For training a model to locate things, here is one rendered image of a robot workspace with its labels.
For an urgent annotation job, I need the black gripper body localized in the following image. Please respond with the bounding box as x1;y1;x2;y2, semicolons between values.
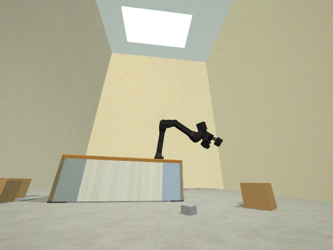
207;132;223;147

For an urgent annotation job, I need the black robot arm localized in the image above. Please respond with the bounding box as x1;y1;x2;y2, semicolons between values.
154;119;211;159

